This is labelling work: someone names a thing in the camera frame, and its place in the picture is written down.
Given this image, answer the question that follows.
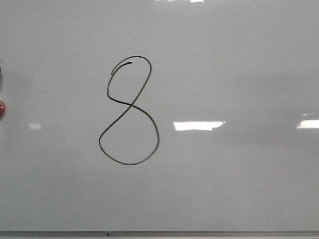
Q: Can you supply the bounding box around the white whiteboard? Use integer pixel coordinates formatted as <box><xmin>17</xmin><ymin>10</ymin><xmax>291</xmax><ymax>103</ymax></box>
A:
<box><xmin>0</xmin><ymin>0</ymin><xmax>319</xmax><ymax>238</ymax></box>

